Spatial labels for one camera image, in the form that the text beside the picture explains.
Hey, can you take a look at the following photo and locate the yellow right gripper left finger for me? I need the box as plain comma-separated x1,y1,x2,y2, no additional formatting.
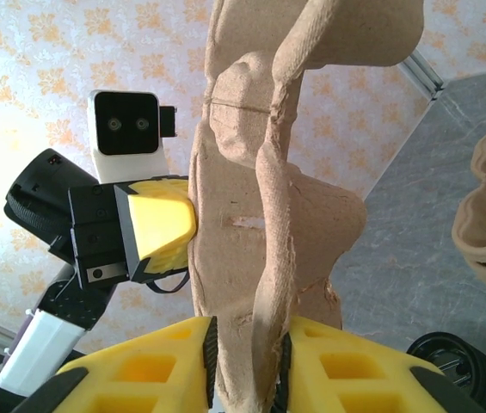
9,315,219,413

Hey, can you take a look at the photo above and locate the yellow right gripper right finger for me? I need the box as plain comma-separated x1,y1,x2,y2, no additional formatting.
274,315,486,413

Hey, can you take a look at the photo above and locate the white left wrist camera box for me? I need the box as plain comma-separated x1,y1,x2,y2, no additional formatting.
88,89,179,184

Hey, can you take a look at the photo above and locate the aluminium frame post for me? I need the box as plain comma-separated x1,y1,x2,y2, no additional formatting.
398,46,446,103

